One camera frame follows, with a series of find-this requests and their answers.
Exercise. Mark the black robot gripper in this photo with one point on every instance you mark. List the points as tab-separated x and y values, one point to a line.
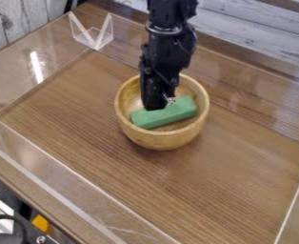
166	54

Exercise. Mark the green rectangular block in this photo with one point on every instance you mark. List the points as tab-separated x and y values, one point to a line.
177	111

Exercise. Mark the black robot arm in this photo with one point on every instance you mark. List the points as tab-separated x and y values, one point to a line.
169	13

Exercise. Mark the brown wooden bowl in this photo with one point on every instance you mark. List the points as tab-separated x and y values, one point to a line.
177	133

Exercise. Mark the clear acrylic corner bracket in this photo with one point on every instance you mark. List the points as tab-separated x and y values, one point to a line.
94	38

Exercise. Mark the clear acrylic tray wall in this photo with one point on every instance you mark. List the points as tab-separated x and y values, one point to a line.
81	209

